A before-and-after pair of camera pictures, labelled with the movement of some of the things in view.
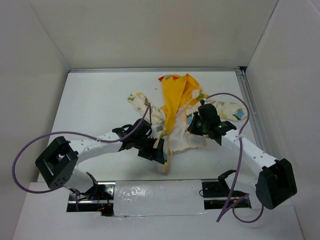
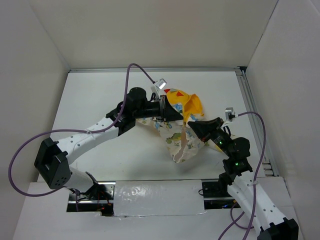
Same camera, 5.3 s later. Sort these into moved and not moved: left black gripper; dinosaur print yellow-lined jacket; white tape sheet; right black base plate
Moved: left black gripper; dinosaur print yellow-lined jacket
Not moved: white tape sheet; right black base plate
